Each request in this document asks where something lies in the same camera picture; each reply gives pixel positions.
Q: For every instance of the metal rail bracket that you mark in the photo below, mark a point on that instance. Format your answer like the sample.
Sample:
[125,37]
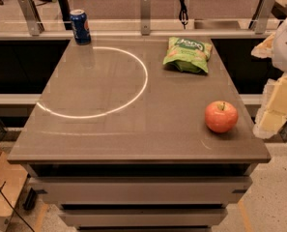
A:
[261,21]
[145,17]
[30,14]

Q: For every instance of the green rice chip bag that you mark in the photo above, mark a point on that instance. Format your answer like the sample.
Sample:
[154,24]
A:
[188,55]

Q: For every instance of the left metal rail bracket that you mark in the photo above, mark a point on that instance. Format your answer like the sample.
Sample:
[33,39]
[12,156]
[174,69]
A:
[30,14]

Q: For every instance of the red apple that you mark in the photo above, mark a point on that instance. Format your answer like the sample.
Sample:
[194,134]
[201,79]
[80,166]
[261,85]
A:
[221,116]

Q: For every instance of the middle metal rail bracket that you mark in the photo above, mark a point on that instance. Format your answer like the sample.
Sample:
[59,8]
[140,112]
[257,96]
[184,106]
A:
[145,17]

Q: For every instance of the blue pepsi can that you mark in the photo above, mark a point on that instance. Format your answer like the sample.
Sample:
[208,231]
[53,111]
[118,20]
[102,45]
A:
[80,27]

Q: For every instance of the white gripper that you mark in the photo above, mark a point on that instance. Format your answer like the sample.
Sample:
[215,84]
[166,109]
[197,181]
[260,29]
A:
[286,45]

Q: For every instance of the right metal rail bracket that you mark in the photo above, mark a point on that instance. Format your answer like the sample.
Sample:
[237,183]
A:
[261,21]

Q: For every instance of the wooden box on floor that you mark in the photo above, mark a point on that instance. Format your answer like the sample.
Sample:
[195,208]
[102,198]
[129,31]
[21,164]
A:
[12,180]

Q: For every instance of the grey drawer cabinet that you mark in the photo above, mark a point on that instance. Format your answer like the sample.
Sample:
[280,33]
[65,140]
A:
[141,203]

